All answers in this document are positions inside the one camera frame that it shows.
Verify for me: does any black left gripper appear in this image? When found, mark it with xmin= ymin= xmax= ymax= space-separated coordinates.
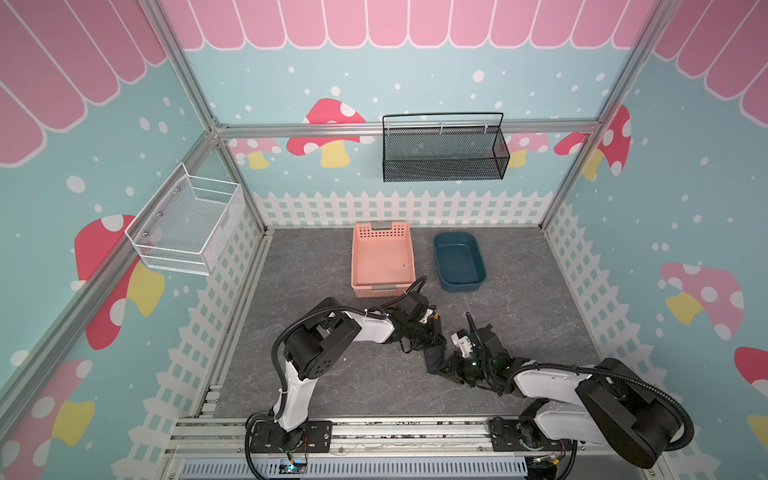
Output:
xmin=404 ymin=318 xmax=448 ymax=351

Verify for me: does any black paper napkin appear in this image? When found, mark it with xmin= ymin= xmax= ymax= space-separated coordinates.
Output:
xmin=423 ymin=345 xmax=446 ymax=374

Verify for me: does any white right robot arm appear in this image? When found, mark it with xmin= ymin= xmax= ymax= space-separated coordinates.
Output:
xmin=424 ymin=346 xmax=694 ymax=469

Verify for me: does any teal plastic tub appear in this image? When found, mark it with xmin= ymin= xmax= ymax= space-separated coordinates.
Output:
xmin=433 ymin=231 xmax=487 ymax=293

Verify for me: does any pink perforated plastic basket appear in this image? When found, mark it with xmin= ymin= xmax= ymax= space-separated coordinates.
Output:
xmin=351 ymin=222 xmax=416 ymax=298

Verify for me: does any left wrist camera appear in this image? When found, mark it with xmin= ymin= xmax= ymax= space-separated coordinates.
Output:
xmin=400 ymin=291 xmax=435 ymax=324

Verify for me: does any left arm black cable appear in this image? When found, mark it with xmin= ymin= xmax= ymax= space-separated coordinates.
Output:
xmin=269 ymin=275 xmax=428 ymax=415

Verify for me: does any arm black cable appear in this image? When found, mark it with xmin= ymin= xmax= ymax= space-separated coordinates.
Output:
xmin=269 ymin=275 xmax=428 ymax=415
xmin=464 ymin=311 xmax=695 ymax=452

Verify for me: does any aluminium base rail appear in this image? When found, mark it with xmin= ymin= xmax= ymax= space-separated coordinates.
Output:
xmin=167 ymin=416 xmax=661 ymax=480

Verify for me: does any black wire wall basket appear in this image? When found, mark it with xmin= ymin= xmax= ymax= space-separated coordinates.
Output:
xmin=381 ymin=112 xmax=511 ymax=183

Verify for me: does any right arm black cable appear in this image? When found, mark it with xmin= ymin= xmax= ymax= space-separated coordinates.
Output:
xmin=464 ymin=311 xmax=695 ymax=452

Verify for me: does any white wire wall basket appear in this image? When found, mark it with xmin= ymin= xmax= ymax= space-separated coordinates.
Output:
xmin=125 ymin=164 xmax=246 ymax=276

